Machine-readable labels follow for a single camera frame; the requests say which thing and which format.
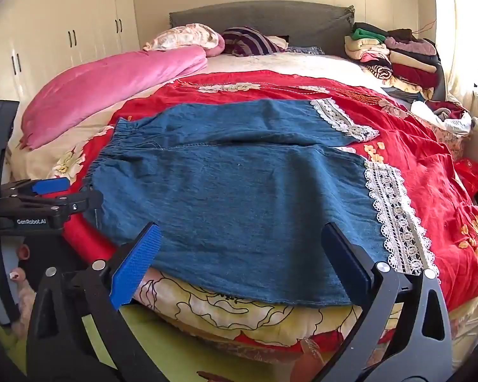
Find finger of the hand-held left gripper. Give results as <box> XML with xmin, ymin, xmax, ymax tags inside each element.
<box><xmin>2</xmin><ymin>178</ymin><xmax>71</xmax><ymax>200</ymax></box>
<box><xmin>8</xmin><ymin>190</ymin><xmax>104</xmax><ymax>217</ymax></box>

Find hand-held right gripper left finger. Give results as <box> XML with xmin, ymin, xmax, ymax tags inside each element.
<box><xmin>26</xmin><ymin>223</ymin><xmax>170</xmax><ymax>382</ymax></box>

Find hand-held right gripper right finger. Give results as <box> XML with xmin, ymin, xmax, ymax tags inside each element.
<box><xmin>315</xmin><ymin>222</ymin><xmax>455</xmax><ymax>382</ymax></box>

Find blue pants with lace hems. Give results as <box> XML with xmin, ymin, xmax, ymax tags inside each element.
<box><xmin>82</xmin><ymin>99</ymin><xmax>441</xmax><ymax>307</ymax></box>

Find person's left hand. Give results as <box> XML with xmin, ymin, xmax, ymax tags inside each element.
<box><xmin>8</xmin><ymin>246</ymin><xmax>32</xmax><ymax>283</ymax></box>

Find pink quilt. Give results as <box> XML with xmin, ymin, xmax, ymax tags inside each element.
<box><xmin>20</xmin><ymin>45</ymin><xmax>210</xmax><ymax>151</ymax></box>

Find red floral blanket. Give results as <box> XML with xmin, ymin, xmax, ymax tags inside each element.
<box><xmin>48</xmin><ymin>69</ymin><xmax>478</xmax><ymax>311</ymax></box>

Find cream wardrobe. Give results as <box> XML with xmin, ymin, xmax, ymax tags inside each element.
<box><xmin>0</xmin><ymin>0</ymin><xmax>140</xmax><ymax>100</ymax></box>

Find pink floral cloth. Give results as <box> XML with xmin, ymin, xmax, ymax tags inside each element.
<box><xmin>430</xmin><ymin>123</ymin><xmax>467</xmax><ymax>160</ymax></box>

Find maroon and white garment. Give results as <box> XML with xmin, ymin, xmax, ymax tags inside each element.
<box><xmin>410</xmin><ymin>99</ymin><xmax>473</xmax><ymax>136</ymax></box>

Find pink cream floral pillow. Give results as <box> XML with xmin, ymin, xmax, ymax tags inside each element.
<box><xmin>143</xmin><ymin>23</ymin><xmax>226</xmax><ymax>57</ymax></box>

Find stack of folded clothes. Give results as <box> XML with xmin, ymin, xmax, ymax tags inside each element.
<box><xmin>344</xmin><ymin>22</ymin><xmax>447</xmax><ymax>100</ymax></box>

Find blue patterned cloth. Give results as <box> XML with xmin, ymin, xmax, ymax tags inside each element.
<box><xmin>287</xmin><ymin>46</ymin><xmax>325</xmax><ymax>56</ymax></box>

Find purple striped pillow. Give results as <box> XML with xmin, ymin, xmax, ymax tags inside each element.
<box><xmin>222</xmin><ymin>26</ymin><xmax>285</xmax><ymax>57</ymax></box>

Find grey upholstered headboard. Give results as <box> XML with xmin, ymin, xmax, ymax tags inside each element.
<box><xmin>169</xmin><ymin>0</ymin><xmax>355</xmax><ymax>58</ymax></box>

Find cream curtain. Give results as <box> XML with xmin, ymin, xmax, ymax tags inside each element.
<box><xmin>432</xmin><ymin>0</ymin><xmax>478</xmax><ymax>104</ymax></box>

